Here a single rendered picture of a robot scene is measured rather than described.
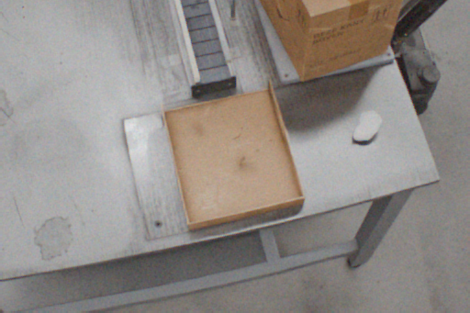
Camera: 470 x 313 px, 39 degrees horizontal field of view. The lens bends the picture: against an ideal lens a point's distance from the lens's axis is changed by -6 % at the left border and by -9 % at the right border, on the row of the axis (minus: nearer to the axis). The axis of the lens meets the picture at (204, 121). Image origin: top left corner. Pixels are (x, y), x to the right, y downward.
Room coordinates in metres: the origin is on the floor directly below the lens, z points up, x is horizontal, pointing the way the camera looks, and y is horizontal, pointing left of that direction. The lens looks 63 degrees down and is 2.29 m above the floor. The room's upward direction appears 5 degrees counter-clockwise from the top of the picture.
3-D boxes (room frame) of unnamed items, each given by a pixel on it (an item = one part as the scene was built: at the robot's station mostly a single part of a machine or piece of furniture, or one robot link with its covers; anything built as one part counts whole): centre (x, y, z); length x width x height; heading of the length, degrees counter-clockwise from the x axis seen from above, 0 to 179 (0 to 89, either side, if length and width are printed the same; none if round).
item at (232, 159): (0.66, -0.05, 0.85); 0.30 x 0.26 x 0.04; 8
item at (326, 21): (1.00, -0.31, 0.99); 0.30 x 0.24 x 0.27; 16
